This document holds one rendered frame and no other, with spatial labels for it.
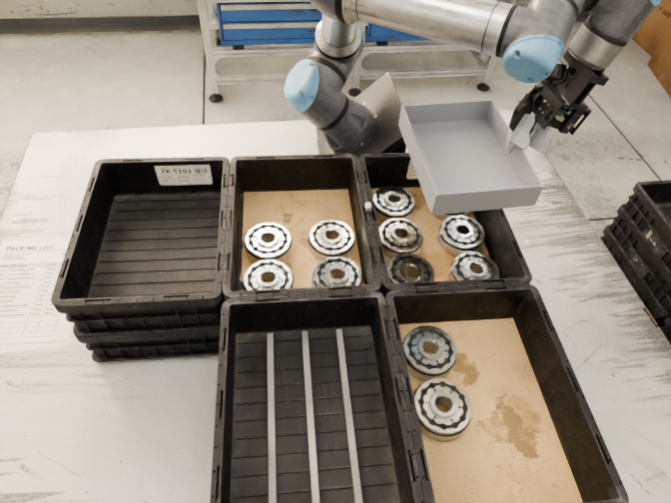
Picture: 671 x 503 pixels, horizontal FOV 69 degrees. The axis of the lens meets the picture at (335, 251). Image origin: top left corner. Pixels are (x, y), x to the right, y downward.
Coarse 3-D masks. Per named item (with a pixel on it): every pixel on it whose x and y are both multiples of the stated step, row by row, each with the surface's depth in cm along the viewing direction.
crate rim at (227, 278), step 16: (240, 160) 114; (256, 160) 114; (272, 160) 115; (288, 160) 115; (304, 160) 116; (320, 160) 116; (352, 160) 116; (368, 224) 103; (368, 240) 100; (224, 272) 93; (224, 288) 91; (288, 288) 91; (304, 288) 92; (320, 288) 92; (336, 288) 92; (352, 288) 92; (368, 288) 92
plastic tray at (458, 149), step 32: (416, 128) 105; (448, 128) 105; (480, 128) 106; (416, 160) 95; (448, 160) 99; (480, 160) 99; (512, 160) 98; (448, 192) 93; (480, 192) 87; (512, 192) 88
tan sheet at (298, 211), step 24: (264, 192) 122; (288, 192) 122; (312, 192) 123; (336, 192) 123; (264, 216) 116; (288, 216) 117; (312, 216) 117; (336, 216) 118; (288, 264) 108; (312, 264) 108
